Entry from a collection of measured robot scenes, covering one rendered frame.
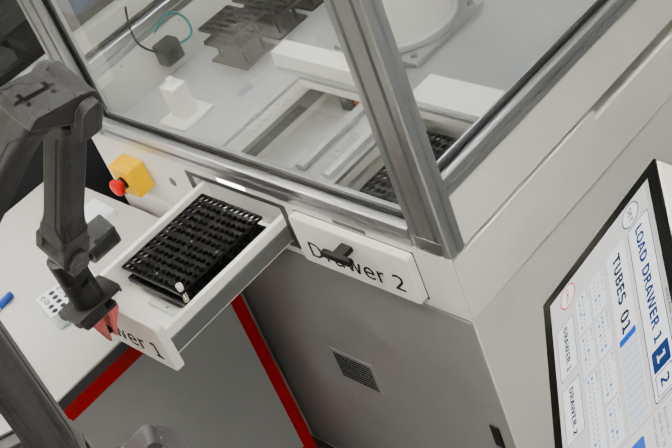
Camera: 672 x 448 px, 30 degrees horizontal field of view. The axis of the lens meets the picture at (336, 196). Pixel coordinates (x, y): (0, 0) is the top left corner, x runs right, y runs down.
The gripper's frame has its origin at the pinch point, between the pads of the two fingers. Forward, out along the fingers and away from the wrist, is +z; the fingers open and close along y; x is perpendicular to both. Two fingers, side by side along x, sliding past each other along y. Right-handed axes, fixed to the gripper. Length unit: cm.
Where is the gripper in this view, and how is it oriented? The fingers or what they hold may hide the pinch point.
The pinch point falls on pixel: (110, 333)
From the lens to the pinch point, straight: 228.3
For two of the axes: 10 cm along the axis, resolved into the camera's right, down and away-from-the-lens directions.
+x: -7.1, -2.4, 6.6
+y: 6.3, -6.4, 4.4
